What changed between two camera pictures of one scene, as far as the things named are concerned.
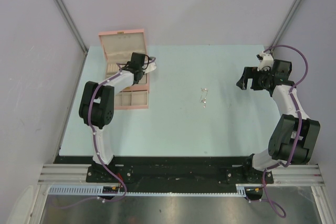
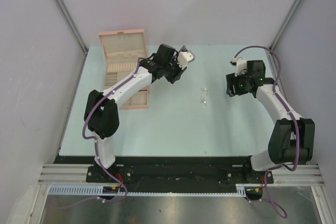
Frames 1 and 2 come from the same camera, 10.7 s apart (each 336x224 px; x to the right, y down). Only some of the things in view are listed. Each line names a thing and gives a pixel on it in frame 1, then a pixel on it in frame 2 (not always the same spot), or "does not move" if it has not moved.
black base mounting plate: [171, 171] does not move
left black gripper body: [142, 72] to [172, 70]
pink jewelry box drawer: [132, 99] does not move
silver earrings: [202, 98] does not move
